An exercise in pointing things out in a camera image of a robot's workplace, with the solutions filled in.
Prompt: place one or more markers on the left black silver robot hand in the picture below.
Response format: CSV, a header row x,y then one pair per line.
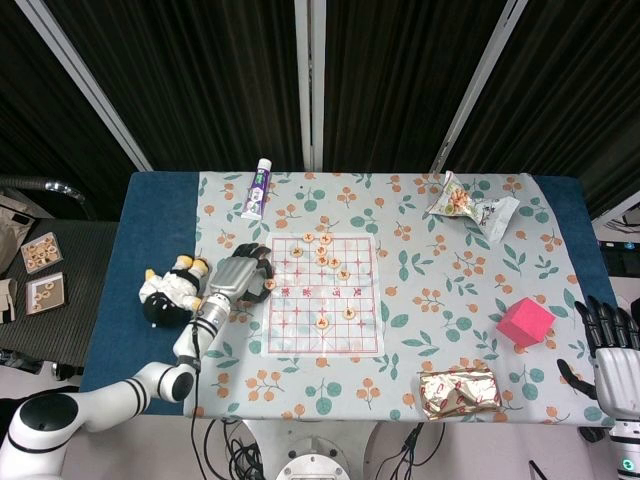
x,y
235,275

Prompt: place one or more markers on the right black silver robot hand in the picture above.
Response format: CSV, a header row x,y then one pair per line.
x,y
620,375

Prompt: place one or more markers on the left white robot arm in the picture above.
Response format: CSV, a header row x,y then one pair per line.
x,y
100,405

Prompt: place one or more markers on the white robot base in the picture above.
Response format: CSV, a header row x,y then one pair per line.
x,y
312,462

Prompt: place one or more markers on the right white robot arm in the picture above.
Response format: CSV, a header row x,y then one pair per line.
x,y
625,450

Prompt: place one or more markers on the white red chess board sheet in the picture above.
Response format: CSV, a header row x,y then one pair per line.
x,y
310,305

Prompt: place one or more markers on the box with few chess pieces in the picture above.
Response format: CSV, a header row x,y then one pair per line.
x,y
45,292

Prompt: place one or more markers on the box full of chess pieces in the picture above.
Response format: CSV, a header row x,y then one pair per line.
x,y
41,252

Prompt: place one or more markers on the black white plush penguin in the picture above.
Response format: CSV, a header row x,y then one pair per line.
x,y
170,290

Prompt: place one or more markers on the white purple toothpaste tube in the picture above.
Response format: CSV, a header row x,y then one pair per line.
x,y
256,195

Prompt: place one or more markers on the blue table cover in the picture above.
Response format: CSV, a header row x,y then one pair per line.
x,y
150,225

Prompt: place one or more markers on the pink cube box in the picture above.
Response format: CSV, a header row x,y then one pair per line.
x,y
525,322

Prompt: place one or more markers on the black ribbed chair seat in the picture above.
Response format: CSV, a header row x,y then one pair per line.
x,y
90,280

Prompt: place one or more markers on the gold foil snack packet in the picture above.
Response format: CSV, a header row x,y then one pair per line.
x,y
460,395

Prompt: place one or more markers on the floral printed tablecloth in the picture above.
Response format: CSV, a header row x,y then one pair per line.
x,y
425,270

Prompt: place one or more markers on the chrome chair armrest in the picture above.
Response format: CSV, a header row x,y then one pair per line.
x,y
65,189

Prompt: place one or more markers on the white peanut snack bag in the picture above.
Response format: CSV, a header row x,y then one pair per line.
x,y
475,207

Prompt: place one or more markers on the beige bag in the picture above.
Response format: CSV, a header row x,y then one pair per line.
x,y
15,225

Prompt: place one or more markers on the white frame post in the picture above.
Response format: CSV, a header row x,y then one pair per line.
x,y
310,85
85,85
475,85

